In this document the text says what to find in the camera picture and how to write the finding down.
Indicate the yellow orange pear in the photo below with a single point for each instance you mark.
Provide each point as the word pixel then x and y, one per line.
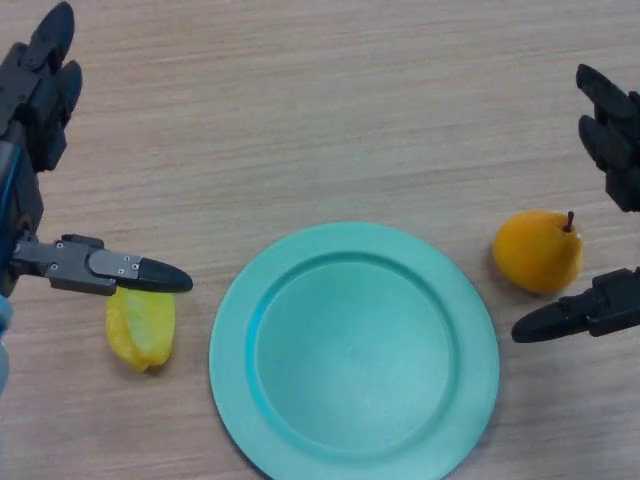
pixel 535 255

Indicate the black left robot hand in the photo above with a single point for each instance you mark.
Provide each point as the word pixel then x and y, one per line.
pixel 30 125

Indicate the yellow green starfruit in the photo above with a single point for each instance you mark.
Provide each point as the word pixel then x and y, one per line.
pixel 142 330

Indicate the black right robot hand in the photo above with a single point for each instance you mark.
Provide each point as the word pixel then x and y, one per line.
pixel 612 140

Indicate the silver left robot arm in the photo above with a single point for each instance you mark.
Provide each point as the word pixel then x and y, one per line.
pixel 4 350

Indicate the green round plate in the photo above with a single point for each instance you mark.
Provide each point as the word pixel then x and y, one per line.
pixel 355 350

